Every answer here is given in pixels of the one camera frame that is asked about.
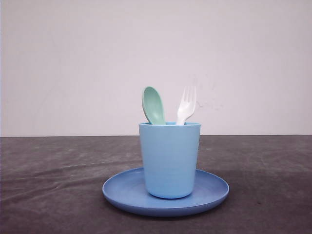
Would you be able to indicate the mint green plastic spoon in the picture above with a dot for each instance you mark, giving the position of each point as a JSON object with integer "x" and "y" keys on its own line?
{"x": 152, "y": 106}

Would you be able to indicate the white plastic fork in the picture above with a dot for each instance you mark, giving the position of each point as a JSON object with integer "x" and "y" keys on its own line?
{"x": 187, "y": 105}

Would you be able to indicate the light blue plastic cup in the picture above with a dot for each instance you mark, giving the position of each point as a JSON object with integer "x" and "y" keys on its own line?
{"x": 169, "y": 153}

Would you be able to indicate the blue plastic plate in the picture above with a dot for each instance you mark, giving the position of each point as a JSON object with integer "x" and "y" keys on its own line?
{"x": 126, "y": 191}

